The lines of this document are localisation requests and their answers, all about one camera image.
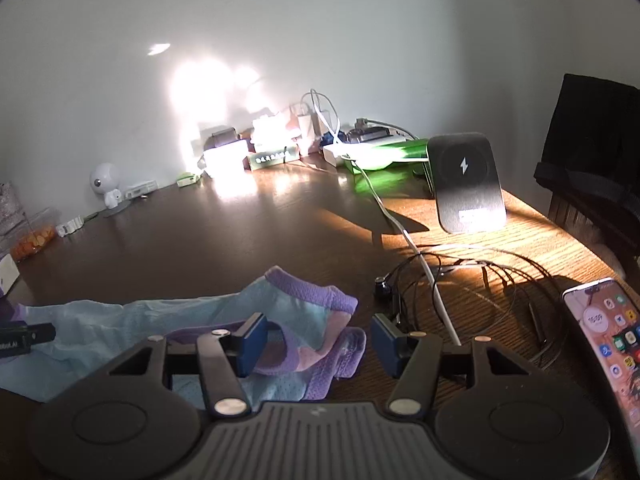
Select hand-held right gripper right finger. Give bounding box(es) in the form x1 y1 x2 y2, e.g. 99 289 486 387
372 313 538 417

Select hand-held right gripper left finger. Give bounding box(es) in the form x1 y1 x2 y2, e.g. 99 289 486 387
107 312 272 418

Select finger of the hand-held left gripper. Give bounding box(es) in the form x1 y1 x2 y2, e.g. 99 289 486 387
0 323 57 346

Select pastel pink blue purple garment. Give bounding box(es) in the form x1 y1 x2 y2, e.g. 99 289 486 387
0 266 368 403

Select purple white tissue pack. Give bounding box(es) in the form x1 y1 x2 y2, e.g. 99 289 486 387
0 254 21 296

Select clear plastic box orange snacks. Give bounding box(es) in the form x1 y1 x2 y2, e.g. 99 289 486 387
10 207 57 263

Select white clip holder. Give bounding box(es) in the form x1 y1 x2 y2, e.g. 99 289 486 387
55 215 83 237

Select pale textured vase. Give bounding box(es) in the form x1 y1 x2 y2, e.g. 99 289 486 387
0 182 21 236

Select white round-headed robot figure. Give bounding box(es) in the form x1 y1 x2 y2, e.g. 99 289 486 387
90 161 132 218

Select white rectangular device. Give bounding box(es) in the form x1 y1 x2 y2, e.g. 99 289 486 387
124 181 160 200

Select white box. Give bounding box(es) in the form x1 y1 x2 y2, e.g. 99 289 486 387
202 140 249 178

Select teal box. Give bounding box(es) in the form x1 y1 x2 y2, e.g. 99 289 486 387
248 146 299 172

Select green box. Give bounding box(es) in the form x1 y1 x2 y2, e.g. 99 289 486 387
345 139 432 173

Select white power strip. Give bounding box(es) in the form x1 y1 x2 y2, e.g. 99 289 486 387
322 142 386 167

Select dark power bank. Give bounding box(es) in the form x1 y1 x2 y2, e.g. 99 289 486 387
347 127 406 146

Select smartphone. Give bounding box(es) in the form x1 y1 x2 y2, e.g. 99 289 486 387
561 276 640 461

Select white cable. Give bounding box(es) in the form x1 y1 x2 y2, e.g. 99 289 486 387
309 89 461 346

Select black earphone cables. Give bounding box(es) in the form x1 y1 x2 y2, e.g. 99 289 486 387
372 245 568 366

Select black wireless charger stand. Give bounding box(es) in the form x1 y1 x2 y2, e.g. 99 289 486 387
426 132 507 235

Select white wall charger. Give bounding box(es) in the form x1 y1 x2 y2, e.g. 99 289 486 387
297 105 321 140

